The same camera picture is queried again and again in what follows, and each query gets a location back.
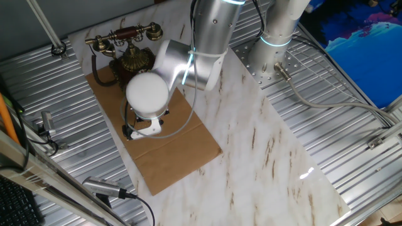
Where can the silver ribbed camera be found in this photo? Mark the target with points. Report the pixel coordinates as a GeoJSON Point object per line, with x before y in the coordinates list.
{"type": "Point", "coordinates": [100, 186]}

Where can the aluminium frame rail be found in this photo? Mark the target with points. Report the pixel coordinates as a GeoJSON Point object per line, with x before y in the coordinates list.
{"type": "Point", "coordinates": [47, 179]}

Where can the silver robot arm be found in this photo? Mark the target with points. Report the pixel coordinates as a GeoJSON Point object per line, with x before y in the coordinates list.
{"type": "Point", "coordinates": [147, 94]}

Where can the small metal corner bracket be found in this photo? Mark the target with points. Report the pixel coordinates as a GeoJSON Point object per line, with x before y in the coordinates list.
{"type": "Point", "coordinates": [375, 143]}

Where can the small wooden cube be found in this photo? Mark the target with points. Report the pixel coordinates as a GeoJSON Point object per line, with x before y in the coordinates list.
{"type": "Point", "coordinates": [372, 3]}

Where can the black keyboard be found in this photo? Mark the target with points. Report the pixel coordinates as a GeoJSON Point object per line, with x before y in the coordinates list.
{"type": "Point", "coordinates": [15, 207]}

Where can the slim aluminium post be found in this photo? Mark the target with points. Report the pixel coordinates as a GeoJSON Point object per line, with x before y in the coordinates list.
{"type": "Point", "coordinates": [48, 28]}

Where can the blue painted mat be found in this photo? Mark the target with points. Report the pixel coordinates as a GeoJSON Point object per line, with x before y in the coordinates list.
{"type": "Point", "coordinates": [361, 69]}

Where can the orange pole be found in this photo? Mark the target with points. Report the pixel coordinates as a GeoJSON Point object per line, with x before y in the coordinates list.
{"type": "Point", "coordinates": [7, 122]}

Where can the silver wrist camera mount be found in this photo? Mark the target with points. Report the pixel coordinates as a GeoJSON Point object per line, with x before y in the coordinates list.
{"type": "Point", "coordinates": [144, 132]}

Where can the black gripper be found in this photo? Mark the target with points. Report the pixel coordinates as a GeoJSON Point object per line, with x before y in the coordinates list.
{"type": "Point", "coordinates": [143, 123]}

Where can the brown cardboard sheet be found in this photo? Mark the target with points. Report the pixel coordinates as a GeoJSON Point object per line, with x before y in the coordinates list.
{"type": "Point", "coordinates": [163, 157]}
{"type": "Point", "coordinates": [251, 141]}

